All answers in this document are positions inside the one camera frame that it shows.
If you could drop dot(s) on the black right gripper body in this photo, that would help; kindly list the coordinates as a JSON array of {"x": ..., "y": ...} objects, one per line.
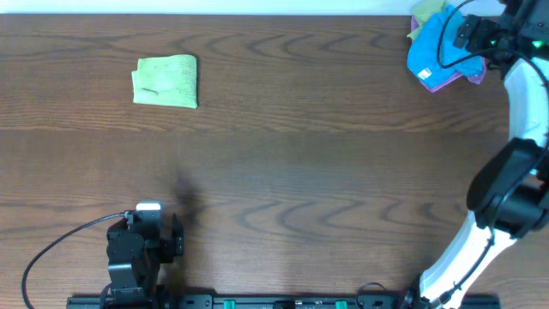
[{"x": 492, "y": 40}]

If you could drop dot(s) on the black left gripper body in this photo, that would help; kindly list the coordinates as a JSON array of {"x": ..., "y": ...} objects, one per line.
[{"x": 165, "y": 251}]

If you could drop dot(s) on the blue microfiber cloth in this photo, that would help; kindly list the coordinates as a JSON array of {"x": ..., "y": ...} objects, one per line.
[{"x": 446, "y": 52}]

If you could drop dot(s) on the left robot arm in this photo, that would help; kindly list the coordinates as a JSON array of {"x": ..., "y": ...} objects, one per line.
[{"x": 135, "y": 251}]

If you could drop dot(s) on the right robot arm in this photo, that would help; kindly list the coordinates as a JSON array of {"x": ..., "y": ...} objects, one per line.
[{"x": 508, "y": 198}]

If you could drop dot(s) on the purple crumpled cloth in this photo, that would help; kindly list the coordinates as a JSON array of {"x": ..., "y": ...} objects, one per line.
[{"x": 422, "y": 59}]

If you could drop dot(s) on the olive green crumpled cloth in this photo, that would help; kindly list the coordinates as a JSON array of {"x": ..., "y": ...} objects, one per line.
[{"x": 422, "y": 12}]

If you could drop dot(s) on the folded green cloth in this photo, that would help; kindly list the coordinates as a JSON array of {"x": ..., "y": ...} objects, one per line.
[{"x": 166, "y": 81}]

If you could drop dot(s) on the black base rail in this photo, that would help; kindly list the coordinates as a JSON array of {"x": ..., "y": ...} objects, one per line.
[{"x": 206, "y": 301}]

